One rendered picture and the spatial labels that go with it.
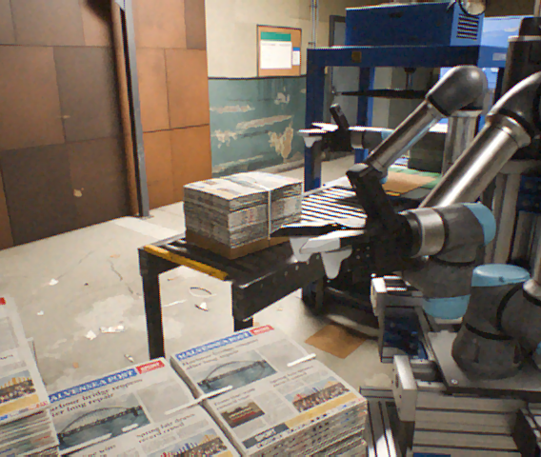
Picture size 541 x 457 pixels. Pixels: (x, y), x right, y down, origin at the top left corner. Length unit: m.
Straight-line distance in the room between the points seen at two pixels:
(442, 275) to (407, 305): 0.82
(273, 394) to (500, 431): 0.55
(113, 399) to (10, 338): 0.30
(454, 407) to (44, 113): 3.99
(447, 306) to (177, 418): 0.54
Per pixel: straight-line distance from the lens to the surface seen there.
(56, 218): 4.72
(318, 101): 2.88
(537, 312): 1.05
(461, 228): 0.80
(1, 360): 0.82
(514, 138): 1.02
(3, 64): 4.44
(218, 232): 1.74
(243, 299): 1.56
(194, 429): 0.98
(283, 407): 1.01
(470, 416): 1.27
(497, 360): 1.19
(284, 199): 1.85
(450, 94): 1.53
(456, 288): 0.85
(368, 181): 0.70
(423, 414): 1.24
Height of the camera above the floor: 1.47
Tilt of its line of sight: 19 degrees down
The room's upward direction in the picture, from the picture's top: straight up
